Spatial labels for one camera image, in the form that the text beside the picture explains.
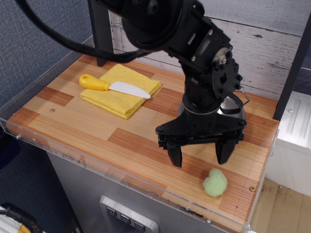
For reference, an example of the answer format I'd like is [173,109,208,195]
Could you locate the yellow object bottom left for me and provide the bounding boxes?
[17,224,30,233]

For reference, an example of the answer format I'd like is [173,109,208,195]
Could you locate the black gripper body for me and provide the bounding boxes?
[155,106,247,149]

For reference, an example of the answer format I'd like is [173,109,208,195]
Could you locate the silver toy fridge cabinet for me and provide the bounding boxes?
[49,153,248,233]

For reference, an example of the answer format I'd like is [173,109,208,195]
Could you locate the black vertical post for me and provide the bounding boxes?
[273,15,311,121]
[88,0,114,54]

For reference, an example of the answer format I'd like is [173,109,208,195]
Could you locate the yellow folded cloth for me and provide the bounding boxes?
[80,64,161,119]

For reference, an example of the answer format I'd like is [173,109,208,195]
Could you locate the metal bowl with handles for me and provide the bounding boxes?
[178,90,250,120]

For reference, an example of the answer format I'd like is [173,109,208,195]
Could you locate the white aluminium rail block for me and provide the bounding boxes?
[266,91,311,196]

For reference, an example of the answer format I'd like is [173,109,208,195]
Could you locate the black vertical post right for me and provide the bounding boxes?
[273,15,311,121]

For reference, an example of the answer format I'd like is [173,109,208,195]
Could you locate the black vertical post left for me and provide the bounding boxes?
[88,0,114,54]

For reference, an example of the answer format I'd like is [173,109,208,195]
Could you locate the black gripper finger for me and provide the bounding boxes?
[167,143,182,167]
[215,141,236,165]

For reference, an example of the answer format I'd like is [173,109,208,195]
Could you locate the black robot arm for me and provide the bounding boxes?
[100,0,247,167]

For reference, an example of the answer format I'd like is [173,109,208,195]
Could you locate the silver dispenser panel with buttons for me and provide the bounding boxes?
[100,195,159,233]

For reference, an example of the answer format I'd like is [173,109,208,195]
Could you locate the black braided cable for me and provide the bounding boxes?
[14,0,146,64]

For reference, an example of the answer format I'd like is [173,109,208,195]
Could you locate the yellow handled white toy knife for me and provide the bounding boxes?
[79,74,151,99]

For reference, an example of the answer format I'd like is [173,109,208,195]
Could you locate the green plush broccoli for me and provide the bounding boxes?
[203,168,227,197]

